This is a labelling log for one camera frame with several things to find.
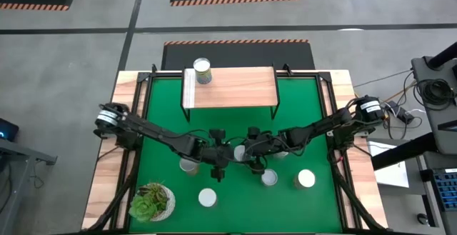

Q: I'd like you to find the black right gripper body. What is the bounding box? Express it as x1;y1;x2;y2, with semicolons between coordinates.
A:
248;126;288;174

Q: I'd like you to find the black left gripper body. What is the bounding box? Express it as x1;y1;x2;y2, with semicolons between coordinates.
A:
201;129;226;182

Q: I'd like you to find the green oranges tin can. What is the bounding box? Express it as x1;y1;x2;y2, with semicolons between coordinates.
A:
233;144;248;162

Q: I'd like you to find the short sliced peaches tin can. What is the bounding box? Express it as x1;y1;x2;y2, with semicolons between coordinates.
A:
260;168;279;188

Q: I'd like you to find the brown label tin can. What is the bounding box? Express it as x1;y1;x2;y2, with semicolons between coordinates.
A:
179;157;201;177

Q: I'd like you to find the orange pineapple tin can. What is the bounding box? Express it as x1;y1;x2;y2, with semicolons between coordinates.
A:
198;187;218;208

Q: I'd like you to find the olive label tin can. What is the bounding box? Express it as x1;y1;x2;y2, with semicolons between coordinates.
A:
293;169;317;190

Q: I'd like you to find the multicoloured label tin can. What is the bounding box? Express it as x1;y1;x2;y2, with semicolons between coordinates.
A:
193;57;213;85

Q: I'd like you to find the wooden shelf with black legs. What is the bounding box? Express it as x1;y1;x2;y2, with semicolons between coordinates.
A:
180;62;281;123

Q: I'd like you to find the white geometric plant pot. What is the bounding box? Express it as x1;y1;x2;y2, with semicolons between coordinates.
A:
141;183;176;223

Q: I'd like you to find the spiky green succulent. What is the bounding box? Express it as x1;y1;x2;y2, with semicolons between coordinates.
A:
137;181;169;211

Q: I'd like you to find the green rosette succulent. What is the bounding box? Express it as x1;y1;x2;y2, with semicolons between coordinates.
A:
128;194;158;224

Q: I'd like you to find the white paper sheet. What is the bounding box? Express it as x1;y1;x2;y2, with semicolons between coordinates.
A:
366;140;411;189

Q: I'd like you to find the black beam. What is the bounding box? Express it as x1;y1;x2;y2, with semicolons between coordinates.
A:
371;131;438;171

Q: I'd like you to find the black power adapter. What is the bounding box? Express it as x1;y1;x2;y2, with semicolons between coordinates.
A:
387;101;415;124

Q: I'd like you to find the grey equipment cart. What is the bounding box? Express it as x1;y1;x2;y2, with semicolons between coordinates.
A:
410;55;457;156

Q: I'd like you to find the backlit computer keyboard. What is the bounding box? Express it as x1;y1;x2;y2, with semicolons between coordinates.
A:
430;169;457;213

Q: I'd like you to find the grey keyboard desk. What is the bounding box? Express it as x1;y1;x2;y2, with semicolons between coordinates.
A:
413;151;457;235

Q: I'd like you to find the grey metal desk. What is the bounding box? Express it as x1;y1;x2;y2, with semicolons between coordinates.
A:
0;137;58;235

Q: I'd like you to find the black pole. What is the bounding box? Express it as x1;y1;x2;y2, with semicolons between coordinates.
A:
426;41;457;70

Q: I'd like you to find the dark device with blue light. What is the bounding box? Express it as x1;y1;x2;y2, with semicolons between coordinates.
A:
0;117;20;142

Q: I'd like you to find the black metal rig frame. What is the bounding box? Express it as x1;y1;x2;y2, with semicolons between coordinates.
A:
81;63;391;235

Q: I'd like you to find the grey floor cable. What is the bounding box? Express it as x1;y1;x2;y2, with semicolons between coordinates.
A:
353;69;414;89

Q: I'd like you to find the coiled black cable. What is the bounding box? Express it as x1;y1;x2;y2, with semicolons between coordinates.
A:
413;78;456;111

